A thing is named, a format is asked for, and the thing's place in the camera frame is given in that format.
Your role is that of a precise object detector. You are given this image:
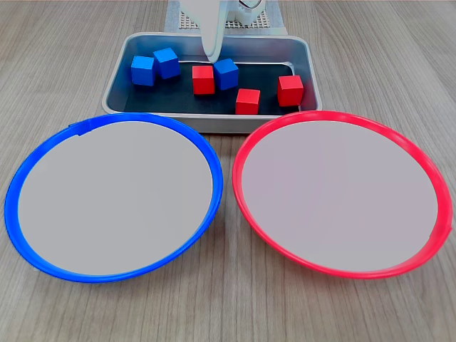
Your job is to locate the small blue cube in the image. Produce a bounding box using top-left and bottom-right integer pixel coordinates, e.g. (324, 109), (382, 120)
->
(152, 47), (181, 80)
(212, 58), (239, 91)
(130, 55), (155, 87)

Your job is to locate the small red cube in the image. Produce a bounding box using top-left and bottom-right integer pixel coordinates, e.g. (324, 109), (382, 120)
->
(277, 75), (305, 108)
(191, 65), (216, 96)
(234, 88), (261, 115)

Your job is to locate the steel tray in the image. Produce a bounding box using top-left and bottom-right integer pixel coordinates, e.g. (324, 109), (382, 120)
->
(101, 31), (323, 135)

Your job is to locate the black tray mat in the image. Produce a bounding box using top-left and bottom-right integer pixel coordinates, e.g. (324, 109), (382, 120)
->
(123, 60), (302, 115)

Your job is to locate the translucent plastic sheet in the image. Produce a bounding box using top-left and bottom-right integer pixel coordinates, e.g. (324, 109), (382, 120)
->
(165, 0), (289, 36)

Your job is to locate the blue-rimmed white plate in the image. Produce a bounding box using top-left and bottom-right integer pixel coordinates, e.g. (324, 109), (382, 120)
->
(4, 112), (224, 284)

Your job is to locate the red-rimmed white plate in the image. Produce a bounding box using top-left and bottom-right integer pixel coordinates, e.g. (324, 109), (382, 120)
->
(232, 110), (454, 281)

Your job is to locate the pale perforated base plate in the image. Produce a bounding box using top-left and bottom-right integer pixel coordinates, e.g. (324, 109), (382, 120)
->
(177, 9), (271, 31)

